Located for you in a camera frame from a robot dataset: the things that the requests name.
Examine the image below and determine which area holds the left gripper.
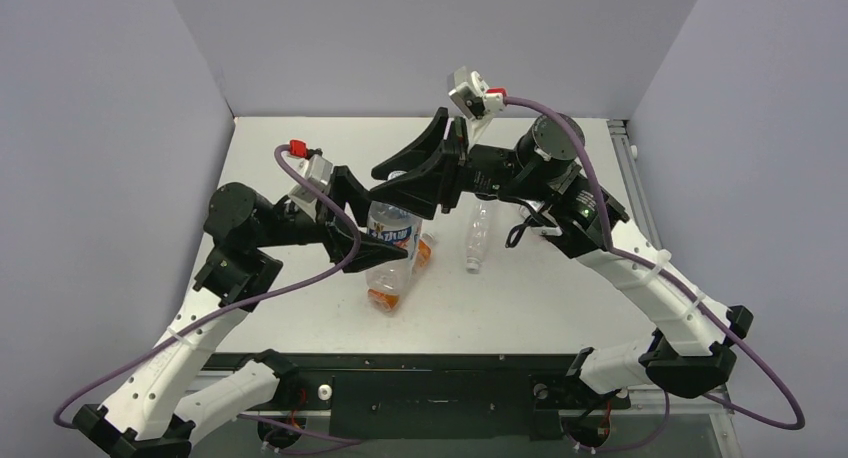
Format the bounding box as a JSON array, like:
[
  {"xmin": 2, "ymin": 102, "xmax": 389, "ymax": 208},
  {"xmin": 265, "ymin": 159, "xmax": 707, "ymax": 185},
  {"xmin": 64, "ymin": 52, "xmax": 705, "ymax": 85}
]
[{"xmin": 253, "ymin": 168, "xmax": 410, "ymax": 267}]

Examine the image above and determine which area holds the clear blue-label bottle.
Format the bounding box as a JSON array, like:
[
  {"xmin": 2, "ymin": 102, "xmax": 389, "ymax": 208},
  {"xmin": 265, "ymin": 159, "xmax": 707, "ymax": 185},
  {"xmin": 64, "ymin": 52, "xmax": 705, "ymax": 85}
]
[{"xmin": 367, "ymin": 201, "xmax": 423, "ymax": 259}]

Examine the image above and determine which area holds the orange tea bottle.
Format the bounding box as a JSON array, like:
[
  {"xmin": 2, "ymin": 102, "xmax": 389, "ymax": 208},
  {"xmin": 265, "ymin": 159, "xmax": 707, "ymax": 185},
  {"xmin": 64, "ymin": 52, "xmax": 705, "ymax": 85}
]
[{"xmin": 365, "ymin": 232, "xmax": 437, "ymax": 313}]

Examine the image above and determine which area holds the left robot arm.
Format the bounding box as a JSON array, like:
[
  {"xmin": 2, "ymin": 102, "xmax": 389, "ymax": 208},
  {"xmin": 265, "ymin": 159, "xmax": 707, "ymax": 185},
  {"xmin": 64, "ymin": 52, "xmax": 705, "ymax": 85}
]
[{"xmin": 70, "ymin": 167, "xmax": 406, "ymax": 457}]

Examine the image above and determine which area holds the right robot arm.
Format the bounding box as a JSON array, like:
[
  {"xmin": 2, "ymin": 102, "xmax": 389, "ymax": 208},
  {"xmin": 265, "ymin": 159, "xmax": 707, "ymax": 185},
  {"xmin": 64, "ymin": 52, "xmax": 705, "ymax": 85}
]
[{"xmin": 371, "ymin": 109, "xmax": 753, "ymax": 405}]

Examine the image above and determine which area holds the clear crushed bottle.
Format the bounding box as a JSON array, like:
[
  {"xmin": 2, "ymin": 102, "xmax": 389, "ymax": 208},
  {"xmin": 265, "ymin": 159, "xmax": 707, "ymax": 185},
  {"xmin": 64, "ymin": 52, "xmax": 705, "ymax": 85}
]
[{"xmin": 465, "ymin": 200, "xmax": 497, "ymax": 274}]

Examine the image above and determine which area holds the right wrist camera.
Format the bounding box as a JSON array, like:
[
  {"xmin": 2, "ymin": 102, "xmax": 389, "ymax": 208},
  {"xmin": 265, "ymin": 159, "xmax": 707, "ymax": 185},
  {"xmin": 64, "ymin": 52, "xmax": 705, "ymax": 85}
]
[{"xmin": 447, "ymin": 66, "xmax": 507, "ymax": 147}]

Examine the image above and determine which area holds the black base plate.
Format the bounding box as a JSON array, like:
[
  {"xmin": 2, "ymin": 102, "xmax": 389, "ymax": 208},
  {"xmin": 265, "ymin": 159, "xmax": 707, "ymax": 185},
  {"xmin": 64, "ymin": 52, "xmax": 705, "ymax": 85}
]
[{"xmin": 205, "ymin": 352, "xmax": 631, "ymax": 442}]

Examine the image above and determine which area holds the aluminium frame rail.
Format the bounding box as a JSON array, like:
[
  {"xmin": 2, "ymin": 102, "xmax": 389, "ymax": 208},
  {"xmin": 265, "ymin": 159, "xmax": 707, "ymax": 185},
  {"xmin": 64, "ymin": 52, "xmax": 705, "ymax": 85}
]
[{"xmin": 606, "ymin": 118, "xmax": 735, "ymax": 417}]

